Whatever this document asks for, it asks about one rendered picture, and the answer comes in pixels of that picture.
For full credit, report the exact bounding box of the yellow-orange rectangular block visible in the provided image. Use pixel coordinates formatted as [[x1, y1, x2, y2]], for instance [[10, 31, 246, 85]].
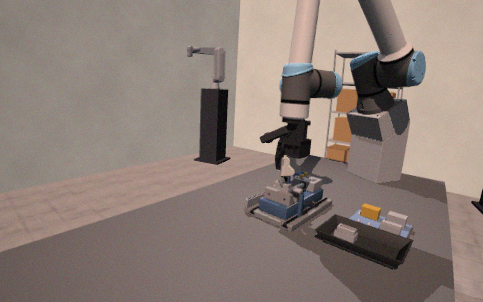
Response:
[[360, 204, 381, 220]]

